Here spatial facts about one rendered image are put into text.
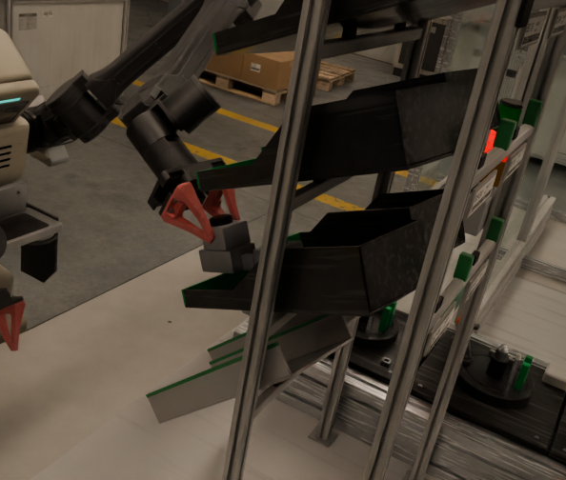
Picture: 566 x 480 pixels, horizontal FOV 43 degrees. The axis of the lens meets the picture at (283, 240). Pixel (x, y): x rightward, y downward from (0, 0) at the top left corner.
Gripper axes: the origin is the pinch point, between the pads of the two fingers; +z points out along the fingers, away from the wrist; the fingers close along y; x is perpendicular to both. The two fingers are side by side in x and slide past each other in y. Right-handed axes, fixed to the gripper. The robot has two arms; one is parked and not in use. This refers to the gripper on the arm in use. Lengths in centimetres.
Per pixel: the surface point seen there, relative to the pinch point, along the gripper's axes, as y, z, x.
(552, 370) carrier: 58, 40, 15
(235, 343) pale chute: 6.9, 8.0, 20.5
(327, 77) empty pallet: 517, -296, 305
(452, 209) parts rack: -2.6, 20.7, -29.4
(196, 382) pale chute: -7.1, 12.6, 13.5
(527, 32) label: 3.7, 13.5, -42.8
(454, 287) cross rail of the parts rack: 9.2, 24.2, -15.6
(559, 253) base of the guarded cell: 145, 19, 46
